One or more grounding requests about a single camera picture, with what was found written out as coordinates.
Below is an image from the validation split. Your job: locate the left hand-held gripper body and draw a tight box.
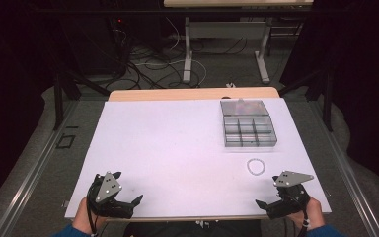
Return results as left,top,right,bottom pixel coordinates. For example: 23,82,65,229
87,171,135,220

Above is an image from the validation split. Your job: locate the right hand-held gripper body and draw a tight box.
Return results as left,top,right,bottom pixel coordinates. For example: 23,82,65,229
266,170,315,220

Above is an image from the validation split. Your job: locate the clear bead bracelet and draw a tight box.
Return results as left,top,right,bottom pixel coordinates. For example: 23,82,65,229
246,158,266,177

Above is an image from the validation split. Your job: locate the clear plastic compartment box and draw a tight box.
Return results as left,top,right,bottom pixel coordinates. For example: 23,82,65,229
219,98,278,148

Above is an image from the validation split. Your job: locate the person's right hand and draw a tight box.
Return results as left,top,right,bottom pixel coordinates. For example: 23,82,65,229
285,197,327,231

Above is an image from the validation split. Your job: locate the person's left hand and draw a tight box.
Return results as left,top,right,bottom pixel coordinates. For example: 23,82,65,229
71,197,109,236

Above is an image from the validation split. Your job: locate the white table cover board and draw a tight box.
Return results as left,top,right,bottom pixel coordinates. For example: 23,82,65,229
64,97,333,220

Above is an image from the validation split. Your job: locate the black metal stand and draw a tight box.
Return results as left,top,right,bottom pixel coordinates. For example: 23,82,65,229
52,70,112,131
277,65,336,132

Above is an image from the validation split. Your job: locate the black computer cabinet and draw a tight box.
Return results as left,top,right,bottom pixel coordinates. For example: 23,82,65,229
62,16,129,76

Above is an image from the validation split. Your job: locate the dark curtain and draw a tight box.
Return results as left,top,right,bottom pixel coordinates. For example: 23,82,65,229
294,0,379,192
0,0,58,215

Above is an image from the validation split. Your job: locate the white-legged desk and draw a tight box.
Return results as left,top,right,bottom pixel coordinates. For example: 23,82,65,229
163,0,314,85

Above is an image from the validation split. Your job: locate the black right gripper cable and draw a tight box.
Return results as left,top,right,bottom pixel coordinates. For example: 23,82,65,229
296,210,311,237

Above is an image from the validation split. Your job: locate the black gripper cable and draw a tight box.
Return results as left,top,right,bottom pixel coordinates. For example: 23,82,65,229
296,210,311,237
86,179,101,237

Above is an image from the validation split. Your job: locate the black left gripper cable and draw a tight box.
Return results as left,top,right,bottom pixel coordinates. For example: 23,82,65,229
86,179,101,237

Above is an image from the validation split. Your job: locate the aluminium floor rail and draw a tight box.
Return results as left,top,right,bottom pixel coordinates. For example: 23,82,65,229
0,100,80,237
309,100,379,237

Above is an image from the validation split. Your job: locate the bundle of black floor cables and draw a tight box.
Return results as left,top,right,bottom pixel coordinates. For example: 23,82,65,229
112,29,248,91

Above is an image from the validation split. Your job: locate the white floor cable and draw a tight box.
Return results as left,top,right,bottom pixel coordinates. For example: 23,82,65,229
133,16,209,87

